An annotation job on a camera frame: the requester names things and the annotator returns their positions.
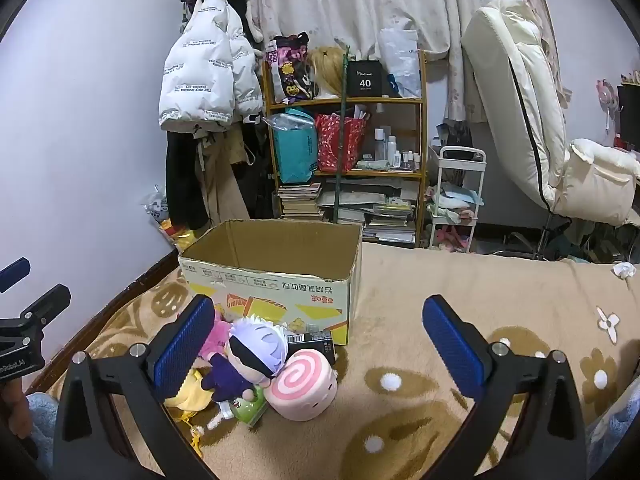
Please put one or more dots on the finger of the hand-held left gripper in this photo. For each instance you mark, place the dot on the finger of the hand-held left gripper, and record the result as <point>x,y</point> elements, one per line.
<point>12,275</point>
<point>47,302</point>

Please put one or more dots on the white trolley cart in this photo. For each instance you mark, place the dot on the white trolley cart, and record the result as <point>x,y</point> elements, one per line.
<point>457,155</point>

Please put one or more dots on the black tote bag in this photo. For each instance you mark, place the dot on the black tote bag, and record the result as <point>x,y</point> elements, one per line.
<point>257,170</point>

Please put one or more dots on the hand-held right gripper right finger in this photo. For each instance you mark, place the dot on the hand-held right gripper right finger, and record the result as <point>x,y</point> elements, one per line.
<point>455,350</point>

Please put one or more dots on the person's left hand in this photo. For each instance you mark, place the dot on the person's left hand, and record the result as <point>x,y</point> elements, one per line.
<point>19,407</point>

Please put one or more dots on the green pole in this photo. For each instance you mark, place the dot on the green pole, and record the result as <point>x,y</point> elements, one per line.
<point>344,125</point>

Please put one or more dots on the red patterned bag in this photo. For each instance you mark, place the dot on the red patterned bag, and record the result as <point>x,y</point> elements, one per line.
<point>335,140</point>

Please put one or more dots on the pink swirl roll plush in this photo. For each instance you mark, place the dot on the pink swirl roll plush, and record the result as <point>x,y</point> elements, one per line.
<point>305,385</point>

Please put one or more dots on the small black box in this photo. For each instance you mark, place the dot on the small black box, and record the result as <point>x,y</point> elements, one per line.
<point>312,342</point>

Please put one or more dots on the blond wig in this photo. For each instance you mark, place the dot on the blond wig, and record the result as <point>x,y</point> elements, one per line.
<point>330,70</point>

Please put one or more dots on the crumpled white tissue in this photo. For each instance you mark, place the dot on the crumpled white tissue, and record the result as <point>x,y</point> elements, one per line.
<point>624,270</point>

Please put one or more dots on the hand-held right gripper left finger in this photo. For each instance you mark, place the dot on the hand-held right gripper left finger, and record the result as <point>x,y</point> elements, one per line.
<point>184,347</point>

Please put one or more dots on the cream padded chair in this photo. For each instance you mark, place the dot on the cream padded chair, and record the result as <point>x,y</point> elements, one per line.
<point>515,85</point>

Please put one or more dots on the stack of brown books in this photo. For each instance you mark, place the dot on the stack of brown books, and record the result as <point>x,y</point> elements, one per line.
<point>300,200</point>

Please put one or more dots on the yellow and red bag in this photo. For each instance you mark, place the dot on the yellow and red bag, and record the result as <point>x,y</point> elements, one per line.
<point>180,235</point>

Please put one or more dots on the yellow round plush bag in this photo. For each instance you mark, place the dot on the yellow round plush bag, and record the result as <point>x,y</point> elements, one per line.
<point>192,390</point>

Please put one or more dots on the cream floral curtain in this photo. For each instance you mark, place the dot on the cream floral curtain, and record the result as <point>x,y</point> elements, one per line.
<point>350,0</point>

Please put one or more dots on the white printed plastic bag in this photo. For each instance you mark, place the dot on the white printed plastic bag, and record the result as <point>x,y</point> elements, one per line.
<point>157,205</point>

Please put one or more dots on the printed cardboard box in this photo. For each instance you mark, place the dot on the printed cardboard box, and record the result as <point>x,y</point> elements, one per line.
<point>280,285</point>

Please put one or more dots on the pile of books and papers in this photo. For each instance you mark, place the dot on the pile of books and papers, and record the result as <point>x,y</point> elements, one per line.
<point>385,225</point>

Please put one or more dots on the pink plush toy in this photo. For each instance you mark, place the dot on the pink plush toy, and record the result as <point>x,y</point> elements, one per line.
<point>220,332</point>

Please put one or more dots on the clear plastic bag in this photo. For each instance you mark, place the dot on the clear plastic bag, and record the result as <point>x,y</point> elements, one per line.
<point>400,60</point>

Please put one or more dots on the black pants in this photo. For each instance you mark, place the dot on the black pants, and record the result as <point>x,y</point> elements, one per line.
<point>185,180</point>

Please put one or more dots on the wooden shelf unit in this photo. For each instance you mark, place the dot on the wooden shelf unit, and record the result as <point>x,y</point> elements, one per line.
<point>345,101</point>

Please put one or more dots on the white-haired doll plush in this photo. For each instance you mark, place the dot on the white-haired doll plush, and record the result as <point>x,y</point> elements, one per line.
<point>255,345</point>

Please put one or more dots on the black box with white print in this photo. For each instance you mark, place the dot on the black box with white print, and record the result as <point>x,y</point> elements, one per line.
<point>365,80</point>

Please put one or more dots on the green tissue packet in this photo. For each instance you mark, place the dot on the green tissue packet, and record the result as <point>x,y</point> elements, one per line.
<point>247,407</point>

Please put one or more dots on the row of white bottles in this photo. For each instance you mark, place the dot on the row of white bottles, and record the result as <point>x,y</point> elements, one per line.
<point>380,145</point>

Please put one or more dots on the black and pink printed bag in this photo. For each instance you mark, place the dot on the black and pink printed bag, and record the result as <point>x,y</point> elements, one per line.
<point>292,70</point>

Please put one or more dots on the beige floral blanket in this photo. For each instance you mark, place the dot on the beige floral blanket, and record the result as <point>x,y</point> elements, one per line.
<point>410,285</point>

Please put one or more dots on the beige trousers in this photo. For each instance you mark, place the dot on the beige trousers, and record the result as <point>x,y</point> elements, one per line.
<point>220,185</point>

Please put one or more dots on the light blue fleece garment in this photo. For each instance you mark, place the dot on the light blue fleece garment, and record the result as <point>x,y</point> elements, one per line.
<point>615,440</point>
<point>42,430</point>

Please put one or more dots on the pink desk fan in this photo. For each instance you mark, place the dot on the pink desk fan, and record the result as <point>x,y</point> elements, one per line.
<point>607,92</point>

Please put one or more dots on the teal shopping bag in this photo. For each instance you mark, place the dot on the teal shopping bag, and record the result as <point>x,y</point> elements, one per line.
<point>295,150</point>

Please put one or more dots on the white puffer jacket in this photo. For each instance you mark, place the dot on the white puffer jacket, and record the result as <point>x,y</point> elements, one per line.
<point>200,60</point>

